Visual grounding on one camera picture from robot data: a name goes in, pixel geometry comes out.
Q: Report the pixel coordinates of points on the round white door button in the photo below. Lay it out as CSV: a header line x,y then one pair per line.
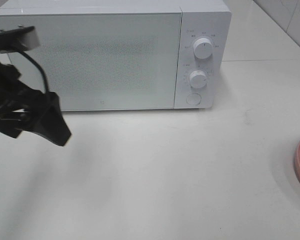
x,y
193,99

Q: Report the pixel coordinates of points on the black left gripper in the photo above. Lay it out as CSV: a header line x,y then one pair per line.
x,y
44,118

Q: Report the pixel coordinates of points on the white microwave oven body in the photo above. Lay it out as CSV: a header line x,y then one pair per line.
x,y
199,18

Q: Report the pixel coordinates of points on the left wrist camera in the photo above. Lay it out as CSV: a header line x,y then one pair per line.
x,y
17,37

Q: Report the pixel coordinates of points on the white microwave door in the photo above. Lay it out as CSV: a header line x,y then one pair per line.
x,y
107,61

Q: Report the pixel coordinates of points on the white round knob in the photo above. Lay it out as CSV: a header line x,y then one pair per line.
x,y
198,79
203,48

